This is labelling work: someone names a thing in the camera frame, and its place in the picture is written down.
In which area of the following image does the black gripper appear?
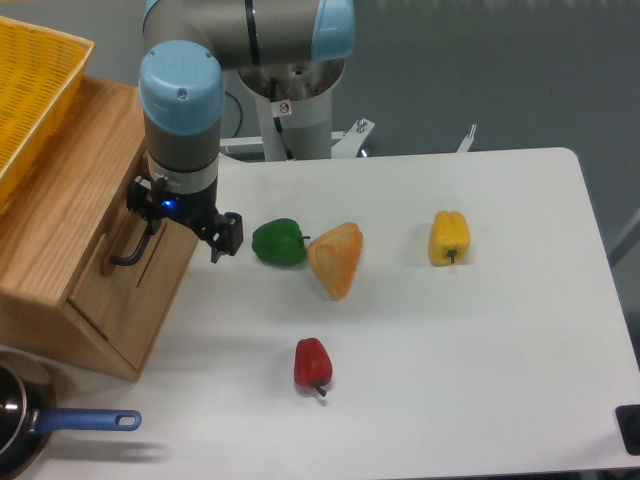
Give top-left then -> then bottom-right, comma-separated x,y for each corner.
127,174 -> 243,263

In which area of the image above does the green toy bell pepper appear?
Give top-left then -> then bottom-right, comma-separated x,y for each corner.
251,218 -> 307,267

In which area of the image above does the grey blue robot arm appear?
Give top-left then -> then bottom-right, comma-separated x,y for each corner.
119,1 -> 356,266

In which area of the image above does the white table bracket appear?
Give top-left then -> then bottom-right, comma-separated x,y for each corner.
456,124 -> 477,153

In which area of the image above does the red toy bell pepper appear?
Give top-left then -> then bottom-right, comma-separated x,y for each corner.
293,338 -> 333,397

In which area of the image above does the yellow plastic basket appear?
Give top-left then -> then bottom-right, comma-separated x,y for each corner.
1,17 -> 95,206

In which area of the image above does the blue handled frying pan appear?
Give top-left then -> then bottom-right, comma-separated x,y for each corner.
1,352 -> 142,479

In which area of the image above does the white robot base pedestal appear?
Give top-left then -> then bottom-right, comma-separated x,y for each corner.
239,59 -> 345,161

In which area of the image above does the orange toy bread wedge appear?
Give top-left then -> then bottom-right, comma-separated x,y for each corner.
307,222 -> 364,301

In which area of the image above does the wooden drawer cabinet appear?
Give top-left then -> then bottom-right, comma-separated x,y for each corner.
0,75 -> 201,382

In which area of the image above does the yellow toy bell pepper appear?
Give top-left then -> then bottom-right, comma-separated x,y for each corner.
428,210 -> 471,266

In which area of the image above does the black cable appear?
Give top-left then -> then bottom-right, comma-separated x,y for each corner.
222,89 -> 244,138

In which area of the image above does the black corner clamp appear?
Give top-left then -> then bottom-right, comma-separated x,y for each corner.
615,404 -> 640,456

